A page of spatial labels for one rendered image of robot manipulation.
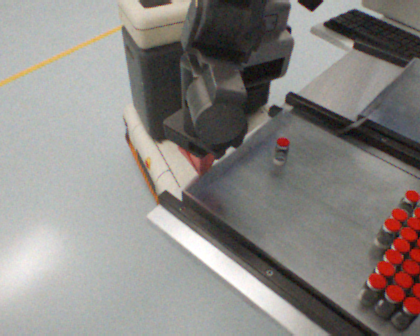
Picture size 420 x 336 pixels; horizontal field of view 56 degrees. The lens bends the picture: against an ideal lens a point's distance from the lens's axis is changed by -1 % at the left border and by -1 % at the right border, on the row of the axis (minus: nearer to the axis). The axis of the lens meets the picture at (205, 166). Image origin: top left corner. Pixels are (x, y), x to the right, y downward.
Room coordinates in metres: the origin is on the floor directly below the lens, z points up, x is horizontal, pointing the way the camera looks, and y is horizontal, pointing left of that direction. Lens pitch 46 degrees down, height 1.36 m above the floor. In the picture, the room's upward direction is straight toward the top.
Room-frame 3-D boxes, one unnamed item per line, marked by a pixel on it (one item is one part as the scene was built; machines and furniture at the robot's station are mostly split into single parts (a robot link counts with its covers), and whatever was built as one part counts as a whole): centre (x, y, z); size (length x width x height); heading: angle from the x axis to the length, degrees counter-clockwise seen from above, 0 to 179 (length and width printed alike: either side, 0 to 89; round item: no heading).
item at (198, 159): (0.43, 0.01, 0.95); 0.07 x 0.07 x 0.09; 49
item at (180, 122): (0.43, 0.00, 1.02); 0.10 x 0.07 x 0.07; 49
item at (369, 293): (0.28, -0.26, 0.90); 0.18 x 0.02 x 0.05; 137
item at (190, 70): (0.42, 0.00, 1.08); 0.07 x 0.06 x 0.07; 11
